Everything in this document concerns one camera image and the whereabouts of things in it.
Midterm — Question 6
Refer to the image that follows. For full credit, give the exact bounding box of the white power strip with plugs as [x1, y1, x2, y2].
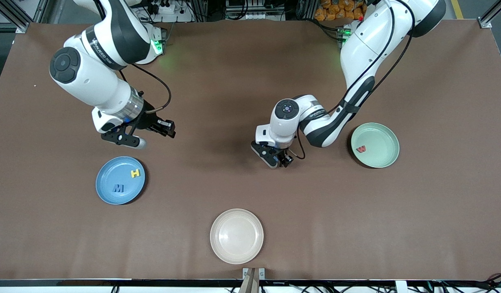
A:
[151, 0, 182, 16]

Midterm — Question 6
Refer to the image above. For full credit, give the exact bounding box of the wooden stick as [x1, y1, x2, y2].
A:
[239, 269, 260, 293]

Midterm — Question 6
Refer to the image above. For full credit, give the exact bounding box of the blue plate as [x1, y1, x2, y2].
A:
[95, 156, 146, 205]

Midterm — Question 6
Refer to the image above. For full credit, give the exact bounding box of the pile of orange packets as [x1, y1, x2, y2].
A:
[314, 0, 365, 22]

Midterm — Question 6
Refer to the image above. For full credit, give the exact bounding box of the metal table edge bracket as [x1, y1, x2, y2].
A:
[242, 267, 265, 280]

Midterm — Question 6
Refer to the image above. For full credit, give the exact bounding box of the bundle of black cables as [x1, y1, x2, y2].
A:
[429, 273, 501, 293]

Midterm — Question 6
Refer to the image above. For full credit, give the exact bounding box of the cream plate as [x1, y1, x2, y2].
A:
[210, 208, 264, 265]

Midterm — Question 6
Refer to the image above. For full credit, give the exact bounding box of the green plate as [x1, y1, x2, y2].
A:
[350, 122, 400, 168]

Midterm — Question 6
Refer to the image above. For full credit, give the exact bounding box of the aluminium frame profile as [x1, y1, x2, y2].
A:
[480, 0, 501, 25]
[0, 0, 51, 34]

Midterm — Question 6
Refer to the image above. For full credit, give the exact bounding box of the black camera cable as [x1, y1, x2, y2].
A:
[293, 0, 416, 160]
[94, 0, 172, 114]

